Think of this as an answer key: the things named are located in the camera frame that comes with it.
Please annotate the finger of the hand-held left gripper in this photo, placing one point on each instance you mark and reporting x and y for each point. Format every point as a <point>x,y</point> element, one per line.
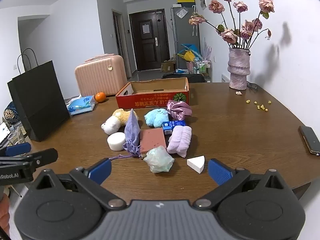
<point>18,148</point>
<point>46,155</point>

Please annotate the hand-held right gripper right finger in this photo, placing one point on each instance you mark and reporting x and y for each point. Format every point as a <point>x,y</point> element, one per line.
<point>220,172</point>

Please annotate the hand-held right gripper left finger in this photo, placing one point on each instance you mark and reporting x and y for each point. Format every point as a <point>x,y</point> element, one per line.
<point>100,171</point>

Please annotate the white wedge sponge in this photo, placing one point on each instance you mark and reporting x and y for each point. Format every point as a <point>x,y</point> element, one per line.
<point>196,163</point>

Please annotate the white round sponge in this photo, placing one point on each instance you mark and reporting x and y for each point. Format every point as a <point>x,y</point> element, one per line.
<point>115,141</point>

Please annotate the white and yellow plush bear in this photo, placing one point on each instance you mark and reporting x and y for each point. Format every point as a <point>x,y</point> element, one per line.
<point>112,123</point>

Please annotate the lavender towel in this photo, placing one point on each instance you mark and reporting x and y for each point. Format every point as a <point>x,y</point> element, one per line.
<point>178,141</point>

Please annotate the clear plastic bag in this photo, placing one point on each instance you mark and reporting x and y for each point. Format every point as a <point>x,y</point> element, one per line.
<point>181,12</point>
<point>158,160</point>

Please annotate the blue tissue pack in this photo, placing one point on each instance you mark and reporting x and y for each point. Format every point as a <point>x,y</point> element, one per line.
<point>175,125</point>

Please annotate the pink satin bonnet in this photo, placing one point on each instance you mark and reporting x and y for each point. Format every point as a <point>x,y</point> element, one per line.
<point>178,108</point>

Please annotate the light blue plush toy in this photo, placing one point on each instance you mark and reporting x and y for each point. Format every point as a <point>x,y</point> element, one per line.
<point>156,118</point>

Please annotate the red cardboard box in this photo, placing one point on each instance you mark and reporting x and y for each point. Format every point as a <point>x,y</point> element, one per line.
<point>150,100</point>

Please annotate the person's left hand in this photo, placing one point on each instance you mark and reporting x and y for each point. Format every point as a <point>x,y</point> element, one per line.
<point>3,215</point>

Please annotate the laptop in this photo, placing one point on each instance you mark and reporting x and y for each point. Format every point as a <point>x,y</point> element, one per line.
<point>4,132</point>

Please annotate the wicker ball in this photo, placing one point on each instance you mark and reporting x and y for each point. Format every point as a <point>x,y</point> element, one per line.
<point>8,113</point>

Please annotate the black paper bag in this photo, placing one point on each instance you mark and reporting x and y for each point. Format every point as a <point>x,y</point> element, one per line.
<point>40,102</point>

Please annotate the blue tissue box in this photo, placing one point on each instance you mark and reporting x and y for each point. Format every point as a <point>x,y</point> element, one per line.
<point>81,105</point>

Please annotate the orange fruit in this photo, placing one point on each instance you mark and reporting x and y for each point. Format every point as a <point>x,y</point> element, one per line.
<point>100,97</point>

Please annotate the scattered yellow crumbs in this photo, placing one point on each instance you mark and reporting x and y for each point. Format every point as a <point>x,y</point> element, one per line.
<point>261,107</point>

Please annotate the black eyeglasses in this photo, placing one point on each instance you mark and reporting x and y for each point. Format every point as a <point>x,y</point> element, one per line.
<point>252,85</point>

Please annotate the pink ribbed suitcase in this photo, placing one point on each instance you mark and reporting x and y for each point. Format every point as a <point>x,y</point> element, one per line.
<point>100,76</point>

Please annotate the black smartphone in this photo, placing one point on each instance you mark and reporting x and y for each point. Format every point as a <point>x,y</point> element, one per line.
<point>310,138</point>

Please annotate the purple textured vase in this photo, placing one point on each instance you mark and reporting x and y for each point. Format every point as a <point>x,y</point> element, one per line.
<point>238,70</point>

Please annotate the white trolley with bottles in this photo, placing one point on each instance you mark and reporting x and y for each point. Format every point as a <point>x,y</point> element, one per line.
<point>203,67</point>

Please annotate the pink bucket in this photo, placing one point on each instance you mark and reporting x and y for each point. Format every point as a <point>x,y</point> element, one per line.
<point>190,66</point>

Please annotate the brown cardboard box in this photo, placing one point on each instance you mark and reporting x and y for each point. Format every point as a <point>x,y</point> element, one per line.
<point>167,67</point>

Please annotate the blue and yellow bags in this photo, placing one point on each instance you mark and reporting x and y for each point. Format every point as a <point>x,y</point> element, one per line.
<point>188,53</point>

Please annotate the dark brown entrance door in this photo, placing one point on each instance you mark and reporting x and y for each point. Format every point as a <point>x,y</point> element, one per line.
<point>148,45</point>

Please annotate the dried pink rose bouquet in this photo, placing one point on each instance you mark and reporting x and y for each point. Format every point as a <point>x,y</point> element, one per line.
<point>228,35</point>

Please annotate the grey refrigerator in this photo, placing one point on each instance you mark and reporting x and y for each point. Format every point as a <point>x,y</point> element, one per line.
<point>183,35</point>

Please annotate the white hanging umbrella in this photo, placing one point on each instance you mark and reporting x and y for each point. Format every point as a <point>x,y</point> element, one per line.
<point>195,20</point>

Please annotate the yellow and black box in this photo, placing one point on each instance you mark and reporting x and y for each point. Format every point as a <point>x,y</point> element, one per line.
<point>185,0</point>

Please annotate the purple wall decoration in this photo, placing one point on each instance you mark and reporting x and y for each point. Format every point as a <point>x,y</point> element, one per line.
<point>208,50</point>

